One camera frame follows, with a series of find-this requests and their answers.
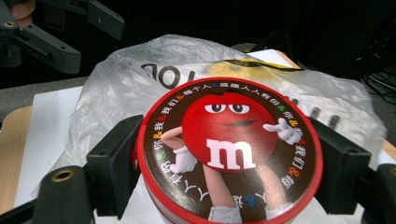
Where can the round red candy tin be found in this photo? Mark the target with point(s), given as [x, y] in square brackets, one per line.
[230, 146]

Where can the translucent smiley plastic bag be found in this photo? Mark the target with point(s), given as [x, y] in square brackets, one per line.
[124, 84]

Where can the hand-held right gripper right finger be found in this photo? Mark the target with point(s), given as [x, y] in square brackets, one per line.
[342, 168]

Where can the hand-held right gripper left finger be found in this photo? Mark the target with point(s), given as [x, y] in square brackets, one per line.
[115, 161]

